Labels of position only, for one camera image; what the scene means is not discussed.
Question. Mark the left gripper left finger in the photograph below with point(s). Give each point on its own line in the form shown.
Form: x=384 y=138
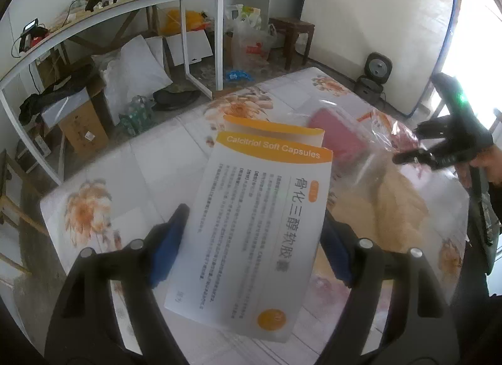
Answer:
x=84 y=328

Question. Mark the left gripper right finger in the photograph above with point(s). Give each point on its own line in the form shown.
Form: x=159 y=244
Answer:
x=395 y=313

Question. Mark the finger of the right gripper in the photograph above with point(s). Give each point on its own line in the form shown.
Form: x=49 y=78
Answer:
x=434 y=128
x=419 y=157

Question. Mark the clear bag with red print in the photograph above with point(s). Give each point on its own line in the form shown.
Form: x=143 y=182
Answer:
x=362 y=149

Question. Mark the white orange medicine box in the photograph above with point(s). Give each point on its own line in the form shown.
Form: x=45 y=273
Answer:
x=252 y=235

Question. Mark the crumpled tan paper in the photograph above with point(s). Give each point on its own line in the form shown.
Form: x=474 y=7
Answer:
x=394 y=216

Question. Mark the black rice cooker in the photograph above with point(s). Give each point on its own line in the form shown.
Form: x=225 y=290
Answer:
x=377 y=70

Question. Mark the white mattress board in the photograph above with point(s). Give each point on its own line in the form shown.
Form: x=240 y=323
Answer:
x=411 y=33

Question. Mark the dark wooden stool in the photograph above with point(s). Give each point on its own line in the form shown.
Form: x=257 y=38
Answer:
x=291 y=28

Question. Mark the clear bag red print floor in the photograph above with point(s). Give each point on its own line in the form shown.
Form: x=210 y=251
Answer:
x=251 y=46

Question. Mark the cardboard box on floor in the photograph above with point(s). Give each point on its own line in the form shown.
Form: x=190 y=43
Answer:
x=78 y=120

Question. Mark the green bottle pack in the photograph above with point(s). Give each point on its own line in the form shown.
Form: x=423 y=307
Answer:
x=137 y=117

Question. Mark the black pan on floor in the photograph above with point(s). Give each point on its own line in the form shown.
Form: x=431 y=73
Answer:
x=165 y=100

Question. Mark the white long workbench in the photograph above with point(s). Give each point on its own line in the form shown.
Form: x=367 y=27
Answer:
x=100 y=32

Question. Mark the white pillow bag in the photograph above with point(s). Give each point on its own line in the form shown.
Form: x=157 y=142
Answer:
x=136 y=69

